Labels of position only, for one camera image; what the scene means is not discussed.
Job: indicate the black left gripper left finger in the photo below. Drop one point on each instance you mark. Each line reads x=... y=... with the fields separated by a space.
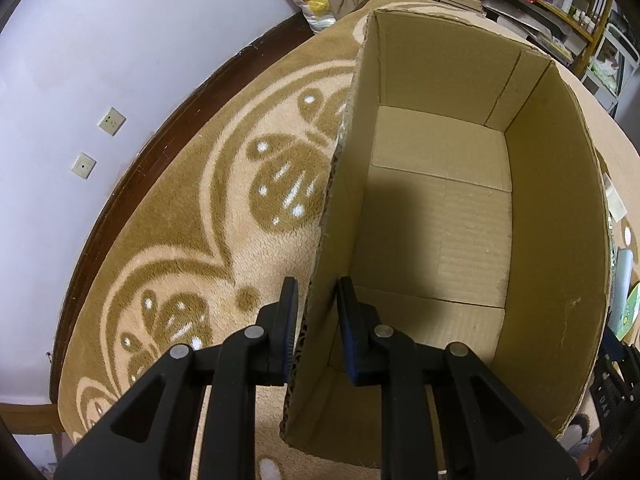
x=193 y=410

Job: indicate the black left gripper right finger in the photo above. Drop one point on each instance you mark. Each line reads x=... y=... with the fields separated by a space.
x=444 y=413

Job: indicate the brown cardboard box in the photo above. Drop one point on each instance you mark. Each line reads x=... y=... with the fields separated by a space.
x=466 y=204

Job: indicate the light blue cylindrical device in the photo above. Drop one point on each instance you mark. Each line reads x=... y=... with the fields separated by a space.
x=622 y=276

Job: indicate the round green white fan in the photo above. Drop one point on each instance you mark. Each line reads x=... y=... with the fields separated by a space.
x=629 y=314

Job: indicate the brown beige patterned rug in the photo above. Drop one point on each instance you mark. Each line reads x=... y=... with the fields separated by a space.
x=240 y=210

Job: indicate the yellow wooden shelf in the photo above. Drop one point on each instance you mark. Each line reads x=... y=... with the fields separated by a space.
x=569 y=30

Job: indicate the beige wall outlet lower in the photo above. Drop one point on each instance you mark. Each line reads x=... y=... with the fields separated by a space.
x=83 y=166

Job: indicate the beige wall outlet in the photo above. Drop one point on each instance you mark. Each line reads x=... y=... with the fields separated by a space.
x=112 y=121
x=83 y=166

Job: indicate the beige wall outlet upper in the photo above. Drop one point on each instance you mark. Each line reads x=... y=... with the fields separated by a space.
x=112 y=121

